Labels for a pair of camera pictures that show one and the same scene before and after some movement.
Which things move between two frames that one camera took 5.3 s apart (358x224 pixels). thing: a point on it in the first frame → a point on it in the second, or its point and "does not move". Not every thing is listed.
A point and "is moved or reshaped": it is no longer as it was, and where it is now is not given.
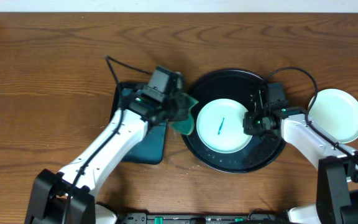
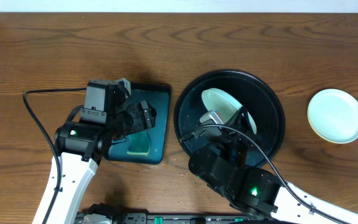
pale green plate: (338, 113) does not move
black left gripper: (179, 106) → (147, 112)
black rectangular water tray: (151, 149) does not move
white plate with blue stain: (219, 126) is moved or reshaped
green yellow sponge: (186, 127) → (140, 144)
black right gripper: (248, 124) → (240, 137)
